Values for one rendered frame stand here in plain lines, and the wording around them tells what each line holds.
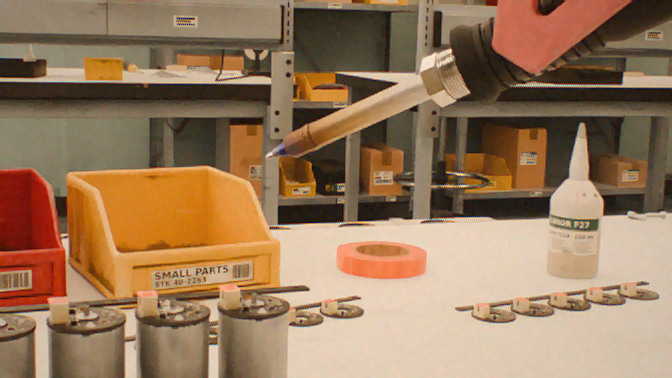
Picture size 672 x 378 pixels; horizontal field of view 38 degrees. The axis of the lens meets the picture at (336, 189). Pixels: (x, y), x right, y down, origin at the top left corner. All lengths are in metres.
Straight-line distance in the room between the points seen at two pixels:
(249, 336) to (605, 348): 0.24
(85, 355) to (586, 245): 0.41
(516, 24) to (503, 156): 4.77
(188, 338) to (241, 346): 0.02
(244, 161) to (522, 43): 4.14
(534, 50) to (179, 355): 0.15
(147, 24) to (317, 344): 2.11
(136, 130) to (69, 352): 4.42
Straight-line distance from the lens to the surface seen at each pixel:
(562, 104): 3.09
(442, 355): 0.49
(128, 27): 2.56
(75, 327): 0.32
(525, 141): 4.95
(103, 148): 4.72
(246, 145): 4.40
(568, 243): 0.65
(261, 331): 0.33
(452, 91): 0.29
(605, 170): 5.33
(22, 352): 0.32
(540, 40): 0.27
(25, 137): 4.69
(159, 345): 0.32
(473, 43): 0.28
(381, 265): 0.62
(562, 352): 0.51
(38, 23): 2.54
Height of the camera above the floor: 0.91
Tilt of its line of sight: 9 degrees down
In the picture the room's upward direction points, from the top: 2 degrees clockwise
